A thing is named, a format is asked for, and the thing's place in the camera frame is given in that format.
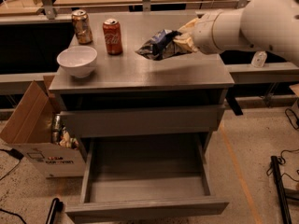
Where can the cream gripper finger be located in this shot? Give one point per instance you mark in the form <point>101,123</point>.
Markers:
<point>188,27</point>
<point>185,42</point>

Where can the blue chip bag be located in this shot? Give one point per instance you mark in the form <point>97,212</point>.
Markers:
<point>162,46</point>

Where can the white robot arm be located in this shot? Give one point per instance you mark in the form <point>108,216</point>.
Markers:
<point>262,25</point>

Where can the grey drawer cabinet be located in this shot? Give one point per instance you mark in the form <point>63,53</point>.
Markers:
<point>130,81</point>

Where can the closed grey upper drawer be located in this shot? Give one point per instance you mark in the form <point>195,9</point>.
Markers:
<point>140,121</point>

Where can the open grey drawer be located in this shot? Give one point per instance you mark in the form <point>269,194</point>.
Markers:
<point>145,177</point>

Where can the clear sanitizer pump bottle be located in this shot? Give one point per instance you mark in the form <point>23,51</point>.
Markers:
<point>259,59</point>

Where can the red cola can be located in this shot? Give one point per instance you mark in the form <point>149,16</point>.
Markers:
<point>112,36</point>

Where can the gold patterned can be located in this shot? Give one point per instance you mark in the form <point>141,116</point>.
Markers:
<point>80,21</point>

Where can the white ceramic bowl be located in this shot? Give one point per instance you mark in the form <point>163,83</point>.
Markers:
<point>78,61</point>

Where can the cans inside cardboard box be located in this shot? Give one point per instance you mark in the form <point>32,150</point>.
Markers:
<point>60,135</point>

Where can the open cardboard box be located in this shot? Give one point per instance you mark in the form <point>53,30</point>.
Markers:
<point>28,130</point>

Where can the black stand on floor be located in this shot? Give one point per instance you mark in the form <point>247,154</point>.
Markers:
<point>284,195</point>

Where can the black handle bottom left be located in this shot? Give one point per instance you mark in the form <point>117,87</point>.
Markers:
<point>55,208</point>

